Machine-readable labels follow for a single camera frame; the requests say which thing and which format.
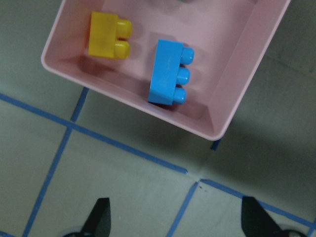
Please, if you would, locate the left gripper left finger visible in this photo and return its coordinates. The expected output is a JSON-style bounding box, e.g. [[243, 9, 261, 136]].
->
[[74, 197, 110, 237]]

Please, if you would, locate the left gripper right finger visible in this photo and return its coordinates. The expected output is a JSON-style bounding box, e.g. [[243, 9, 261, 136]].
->
[[241, 197, 291, 237]]

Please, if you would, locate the blue toy block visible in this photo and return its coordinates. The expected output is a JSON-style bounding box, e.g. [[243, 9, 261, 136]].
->
[[148, 39, 195, 106]]

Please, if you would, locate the yellow toy block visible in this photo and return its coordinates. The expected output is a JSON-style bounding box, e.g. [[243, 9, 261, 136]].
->
[[88, 11, 133, 59]]

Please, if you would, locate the pink plastic box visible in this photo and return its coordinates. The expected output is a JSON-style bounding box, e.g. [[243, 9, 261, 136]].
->
[[41, 0, 289, 141]]

